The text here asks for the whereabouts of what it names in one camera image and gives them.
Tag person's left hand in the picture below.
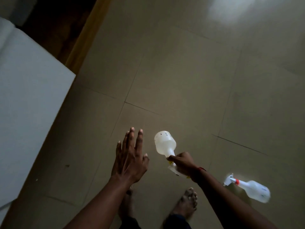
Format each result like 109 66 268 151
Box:
111 127 150 184

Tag person's left forearm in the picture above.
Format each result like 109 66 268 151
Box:
63 175 137 229

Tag person's right hand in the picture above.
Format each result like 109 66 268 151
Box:
166 152 200 183

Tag person's right forearm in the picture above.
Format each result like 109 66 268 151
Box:
191 169 279 229

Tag person's right foot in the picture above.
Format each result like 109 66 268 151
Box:
170 187 198 217

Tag dark wooden door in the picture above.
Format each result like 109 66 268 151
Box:
17 0 98 66

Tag dark trousers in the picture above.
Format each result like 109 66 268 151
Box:
119 213 192 229

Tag white spray bottle yellow collar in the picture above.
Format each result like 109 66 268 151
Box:
154 131 191 179

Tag white spray bottle red collar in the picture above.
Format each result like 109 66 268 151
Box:
223 173 271 204

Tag wooden door frame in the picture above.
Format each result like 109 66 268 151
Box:
65 0 114 75

